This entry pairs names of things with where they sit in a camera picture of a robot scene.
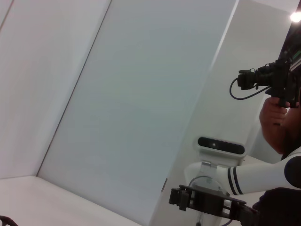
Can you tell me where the black video camera cable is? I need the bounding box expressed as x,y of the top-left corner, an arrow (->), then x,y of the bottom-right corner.
229,77 -> 271,99

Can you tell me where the bystander hand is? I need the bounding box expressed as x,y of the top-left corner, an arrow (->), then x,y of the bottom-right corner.
262,96 -> 289,126

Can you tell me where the bright ceiling lamp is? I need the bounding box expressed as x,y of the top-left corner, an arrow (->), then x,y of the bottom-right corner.
289,9 -> 301,24

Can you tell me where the white robot head camera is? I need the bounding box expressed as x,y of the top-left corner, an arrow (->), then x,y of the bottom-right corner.
197,136 -> 246,169

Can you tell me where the black video camera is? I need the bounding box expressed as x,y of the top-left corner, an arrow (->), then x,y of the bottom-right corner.
237,57 -> 301,109

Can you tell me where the left gripper cable with plug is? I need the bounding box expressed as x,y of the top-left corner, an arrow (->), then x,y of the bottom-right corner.
0,215 -> 18,226

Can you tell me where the bystander bare forearm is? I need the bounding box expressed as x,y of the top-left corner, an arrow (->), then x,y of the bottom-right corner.
258,110 -> 291,155

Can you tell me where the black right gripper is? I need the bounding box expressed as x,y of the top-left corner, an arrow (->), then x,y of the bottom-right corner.
168,185 -> 260,226

